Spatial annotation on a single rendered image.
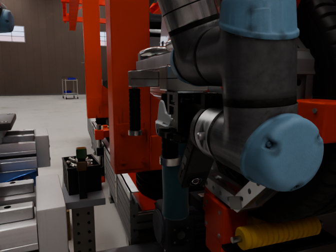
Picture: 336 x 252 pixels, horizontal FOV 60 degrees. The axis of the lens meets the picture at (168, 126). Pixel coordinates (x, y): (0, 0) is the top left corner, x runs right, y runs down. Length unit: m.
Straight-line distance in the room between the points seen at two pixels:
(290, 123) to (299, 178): 0.05
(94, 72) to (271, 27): 2.91
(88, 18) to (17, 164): 2.47
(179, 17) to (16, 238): 0.33
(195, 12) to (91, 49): 2.79
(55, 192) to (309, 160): 0.31
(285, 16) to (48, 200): 0.34
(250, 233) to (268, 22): 0.63
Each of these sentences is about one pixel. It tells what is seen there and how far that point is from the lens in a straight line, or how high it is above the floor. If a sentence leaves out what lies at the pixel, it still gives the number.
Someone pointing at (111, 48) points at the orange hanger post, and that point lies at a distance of 1.23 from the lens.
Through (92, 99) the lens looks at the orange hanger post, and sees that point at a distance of 3.14.
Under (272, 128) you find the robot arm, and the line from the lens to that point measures 0.28.
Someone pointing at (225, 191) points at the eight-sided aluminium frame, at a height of 0.62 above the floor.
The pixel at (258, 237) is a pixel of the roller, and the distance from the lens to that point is 0.83.
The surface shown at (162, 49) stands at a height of 1.00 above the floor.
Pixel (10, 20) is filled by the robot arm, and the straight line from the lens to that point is 1.16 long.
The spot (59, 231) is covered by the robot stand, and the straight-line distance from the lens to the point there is 0.39.
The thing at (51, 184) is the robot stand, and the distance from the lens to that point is 0.46.
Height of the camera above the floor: 0.92
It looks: 9 degrees down
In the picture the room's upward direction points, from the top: straight up
